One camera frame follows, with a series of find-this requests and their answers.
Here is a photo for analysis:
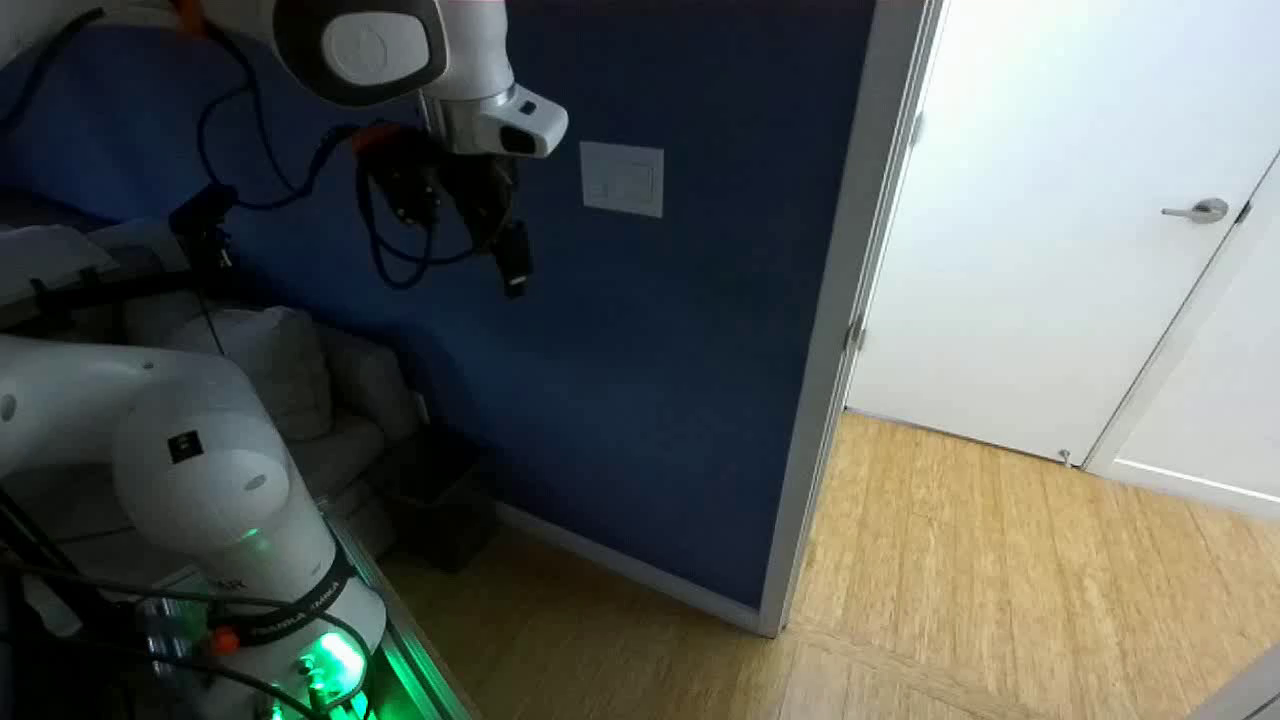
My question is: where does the black base cable bundle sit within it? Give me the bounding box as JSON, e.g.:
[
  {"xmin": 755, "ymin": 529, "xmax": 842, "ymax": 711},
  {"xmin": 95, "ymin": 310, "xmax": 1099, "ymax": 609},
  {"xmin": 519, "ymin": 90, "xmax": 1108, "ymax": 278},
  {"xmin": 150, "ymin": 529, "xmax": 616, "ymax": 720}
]
[{"xmin": 0, "ymin": 498, "xmax": 369, "ymax": 720}]

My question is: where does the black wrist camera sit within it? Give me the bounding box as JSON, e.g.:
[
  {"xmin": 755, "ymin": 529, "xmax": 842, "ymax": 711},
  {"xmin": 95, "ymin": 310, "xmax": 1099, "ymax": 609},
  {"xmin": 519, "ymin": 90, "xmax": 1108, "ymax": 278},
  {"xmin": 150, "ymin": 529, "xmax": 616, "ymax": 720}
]
[{"xmin": 354, "ymin": 123, "xmax": 443, "ymax": 232}]

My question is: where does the long black arm cable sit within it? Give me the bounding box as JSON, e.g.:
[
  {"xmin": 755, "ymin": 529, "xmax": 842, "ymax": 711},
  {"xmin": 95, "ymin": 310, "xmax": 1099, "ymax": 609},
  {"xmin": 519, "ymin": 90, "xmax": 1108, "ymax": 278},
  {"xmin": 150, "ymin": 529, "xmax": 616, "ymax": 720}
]
[{"xmin": 194, "ymin": 15, "xmax": 372, "ymax": 216}]

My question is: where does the looped black camera cable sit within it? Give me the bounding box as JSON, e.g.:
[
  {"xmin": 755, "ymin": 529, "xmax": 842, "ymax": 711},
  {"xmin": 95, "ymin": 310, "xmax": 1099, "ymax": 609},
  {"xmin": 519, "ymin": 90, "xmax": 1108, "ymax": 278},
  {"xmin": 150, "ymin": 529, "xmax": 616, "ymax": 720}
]
[{"xmin": 354, "ymin": 162, "xmax": 489, "ymax": 290}]

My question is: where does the white wall switch plate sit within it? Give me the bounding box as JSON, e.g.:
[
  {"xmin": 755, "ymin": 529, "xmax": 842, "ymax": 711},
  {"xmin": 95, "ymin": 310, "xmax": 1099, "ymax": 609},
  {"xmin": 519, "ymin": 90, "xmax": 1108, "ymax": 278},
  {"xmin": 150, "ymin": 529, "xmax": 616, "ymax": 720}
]
[{"xmin": 578, "ymin": 134, "xmax": 670, "ymax": 224}]

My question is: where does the grey sofa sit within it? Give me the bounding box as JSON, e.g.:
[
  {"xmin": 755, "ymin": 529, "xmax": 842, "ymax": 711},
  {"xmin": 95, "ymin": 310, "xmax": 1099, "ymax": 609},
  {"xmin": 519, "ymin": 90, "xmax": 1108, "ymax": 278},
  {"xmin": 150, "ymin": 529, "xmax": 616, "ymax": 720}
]
[{"xmin": 0, "ymin": 221, "xmax": 426, "ymax": 552}]

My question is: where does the white wall corner trim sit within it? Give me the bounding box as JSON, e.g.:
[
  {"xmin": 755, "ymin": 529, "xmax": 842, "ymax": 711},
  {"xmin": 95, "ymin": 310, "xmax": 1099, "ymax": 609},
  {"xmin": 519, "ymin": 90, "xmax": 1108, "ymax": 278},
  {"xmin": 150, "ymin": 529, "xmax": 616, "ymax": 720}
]
[{"xmin": 755, "ymin": 0, "xmax": 948, "ymax": 640}]

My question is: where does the white baseboard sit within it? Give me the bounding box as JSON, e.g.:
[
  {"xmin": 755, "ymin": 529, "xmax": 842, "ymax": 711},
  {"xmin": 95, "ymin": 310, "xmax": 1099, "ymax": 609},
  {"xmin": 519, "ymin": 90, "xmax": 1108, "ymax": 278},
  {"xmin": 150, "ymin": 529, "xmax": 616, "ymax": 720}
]
[{"xmin": 489, "ymin": 495, "xmax": 773, "ymax": 635}]

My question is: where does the silver lever door handle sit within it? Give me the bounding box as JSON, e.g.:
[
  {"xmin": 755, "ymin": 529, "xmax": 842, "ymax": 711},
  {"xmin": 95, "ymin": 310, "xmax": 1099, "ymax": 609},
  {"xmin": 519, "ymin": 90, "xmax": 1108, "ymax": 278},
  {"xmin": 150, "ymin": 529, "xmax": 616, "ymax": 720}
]
[{"xmin": 1158, "ymin": 192, "xmax": 1232, "ymax": 226}]

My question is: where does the white door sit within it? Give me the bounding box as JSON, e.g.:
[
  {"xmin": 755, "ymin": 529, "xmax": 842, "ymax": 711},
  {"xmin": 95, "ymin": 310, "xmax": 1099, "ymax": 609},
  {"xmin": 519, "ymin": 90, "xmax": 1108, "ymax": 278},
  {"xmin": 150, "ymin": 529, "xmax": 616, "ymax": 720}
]
[{"xmin": 846, "ymin": 0, "xmax": 1280, "ymax": 468}]

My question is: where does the black camera stand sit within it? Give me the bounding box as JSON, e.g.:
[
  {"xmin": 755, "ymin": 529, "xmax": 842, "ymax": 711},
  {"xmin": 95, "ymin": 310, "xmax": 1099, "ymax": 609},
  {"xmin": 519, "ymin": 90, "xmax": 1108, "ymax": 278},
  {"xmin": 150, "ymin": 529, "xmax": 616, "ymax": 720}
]
[{"xmin": 0, "ymin": 180, "xmax": 248, "ymax": 341}]

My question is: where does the black waste bin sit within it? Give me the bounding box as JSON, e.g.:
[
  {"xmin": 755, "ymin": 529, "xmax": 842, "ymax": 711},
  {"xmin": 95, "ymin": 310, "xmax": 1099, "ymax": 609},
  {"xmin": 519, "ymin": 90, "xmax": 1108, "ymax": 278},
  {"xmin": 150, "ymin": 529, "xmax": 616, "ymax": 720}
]
[{"xmin": 380, "ymin": 435, "xmax": 501, "ymax": 576}]

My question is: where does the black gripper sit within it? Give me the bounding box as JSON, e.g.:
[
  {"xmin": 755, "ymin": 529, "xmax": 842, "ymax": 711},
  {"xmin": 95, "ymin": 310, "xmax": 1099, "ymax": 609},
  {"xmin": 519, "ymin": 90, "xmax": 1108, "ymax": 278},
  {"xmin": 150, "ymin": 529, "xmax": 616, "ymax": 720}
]
[{"xmin": 422, "ymin": 134, "xmax": 542, "ymax": 301}]

